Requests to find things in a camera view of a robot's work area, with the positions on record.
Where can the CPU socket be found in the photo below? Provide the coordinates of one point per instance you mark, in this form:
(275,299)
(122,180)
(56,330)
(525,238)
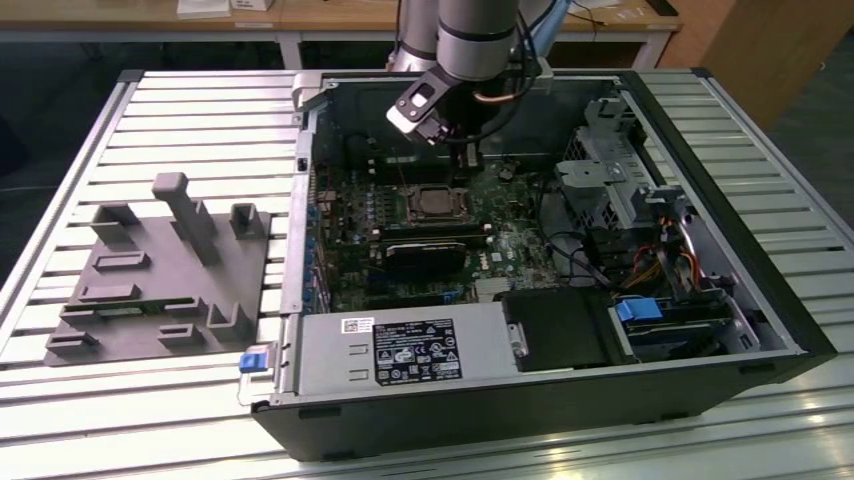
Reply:
(440,221)

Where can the green motherboard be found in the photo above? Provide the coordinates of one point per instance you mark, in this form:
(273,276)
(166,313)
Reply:
(513,250)

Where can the black RAM slot bank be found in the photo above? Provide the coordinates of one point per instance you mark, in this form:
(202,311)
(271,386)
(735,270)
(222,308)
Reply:
(400,160)

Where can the blue case latch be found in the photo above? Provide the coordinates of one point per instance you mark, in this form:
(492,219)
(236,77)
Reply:
(252,362)

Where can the wooden desk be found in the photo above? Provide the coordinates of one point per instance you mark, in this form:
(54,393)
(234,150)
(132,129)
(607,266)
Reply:
(320,20)

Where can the grey parts rack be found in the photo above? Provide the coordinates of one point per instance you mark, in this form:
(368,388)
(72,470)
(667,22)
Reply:
(166,280)

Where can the wooden cabinet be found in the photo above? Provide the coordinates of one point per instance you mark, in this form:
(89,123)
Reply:
(767,50)

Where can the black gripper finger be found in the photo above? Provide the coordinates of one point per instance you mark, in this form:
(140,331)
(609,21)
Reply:
(460,162)
(473,157)

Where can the blue disk carrier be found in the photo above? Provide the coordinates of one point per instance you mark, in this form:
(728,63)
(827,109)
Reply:
(636,310)

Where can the black drive bay cover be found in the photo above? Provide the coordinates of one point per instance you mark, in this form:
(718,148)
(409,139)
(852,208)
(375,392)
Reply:
(560,325)

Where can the small white box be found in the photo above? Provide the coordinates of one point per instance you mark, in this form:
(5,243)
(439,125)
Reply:
(252,4)

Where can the grey power supply unit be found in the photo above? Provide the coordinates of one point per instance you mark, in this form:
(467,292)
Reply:
(333,360)

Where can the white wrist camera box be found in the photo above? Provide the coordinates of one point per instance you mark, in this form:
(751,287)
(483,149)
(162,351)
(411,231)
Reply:
(416,107)

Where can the black graphics card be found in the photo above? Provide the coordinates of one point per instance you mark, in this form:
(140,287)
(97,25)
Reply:
(427,260)

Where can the black RAM stick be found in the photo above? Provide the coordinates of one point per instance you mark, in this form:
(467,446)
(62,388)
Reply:
(433,239)
(427,230)

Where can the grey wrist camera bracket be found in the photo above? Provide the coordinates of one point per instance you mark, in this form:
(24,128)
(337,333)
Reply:
(536,75)

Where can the green RAM stick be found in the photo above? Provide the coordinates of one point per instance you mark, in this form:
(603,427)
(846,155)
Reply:
(146,310)

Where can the small silver heat sink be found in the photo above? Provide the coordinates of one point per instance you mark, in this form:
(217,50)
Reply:
(492,290)

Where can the grey metal drive cage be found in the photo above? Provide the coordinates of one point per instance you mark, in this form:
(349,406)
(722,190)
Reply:
(600,175)

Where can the black open PC case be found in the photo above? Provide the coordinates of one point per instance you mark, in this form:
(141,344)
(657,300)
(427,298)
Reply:
(467,425)

